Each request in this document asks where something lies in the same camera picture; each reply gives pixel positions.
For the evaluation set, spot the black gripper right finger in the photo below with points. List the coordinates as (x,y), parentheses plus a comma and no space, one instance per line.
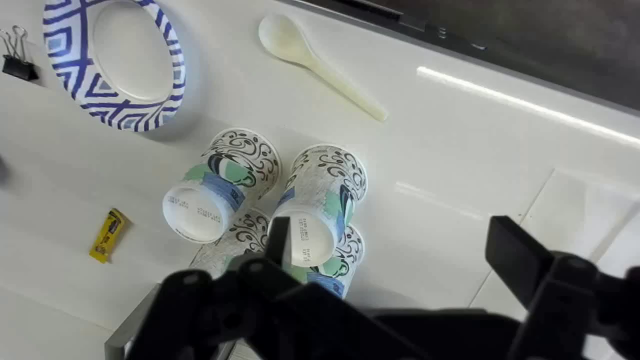
(572,307)

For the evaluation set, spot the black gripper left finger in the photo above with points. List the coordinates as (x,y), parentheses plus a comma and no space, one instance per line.
(267,312)

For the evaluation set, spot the yellow packet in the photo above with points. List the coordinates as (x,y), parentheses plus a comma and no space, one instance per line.
(109,234)

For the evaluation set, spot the white plastic spoon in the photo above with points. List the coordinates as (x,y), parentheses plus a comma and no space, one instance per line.
(287,36)

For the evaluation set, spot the blue patterned paper plate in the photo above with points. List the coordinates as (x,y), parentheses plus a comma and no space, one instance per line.
(132,53)

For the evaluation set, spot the black binder clip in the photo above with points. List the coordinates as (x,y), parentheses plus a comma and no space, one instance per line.
(18,66)

